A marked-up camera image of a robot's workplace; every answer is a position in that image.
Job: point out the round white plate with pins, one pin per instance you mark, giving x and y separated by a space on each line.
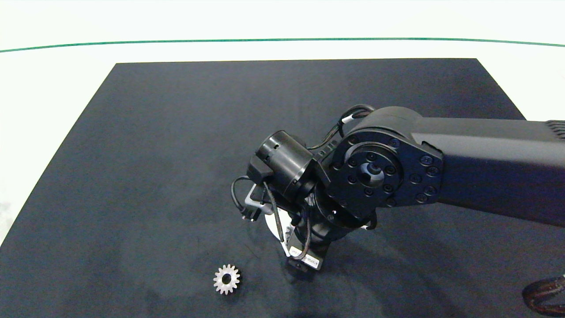
274 227

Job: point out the small steel gear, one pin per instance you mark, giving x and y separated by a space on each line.
232 283

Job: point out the boxy wrist camera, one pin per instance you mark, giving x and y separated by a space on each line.
309 256

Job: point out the dark mat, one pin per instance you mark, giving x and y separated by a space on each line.
132 176

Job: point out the silver metal bracket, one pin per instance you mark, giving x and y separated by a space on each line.
254 199

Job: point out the large steel gear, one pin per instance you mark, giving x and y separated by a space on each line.
288 231

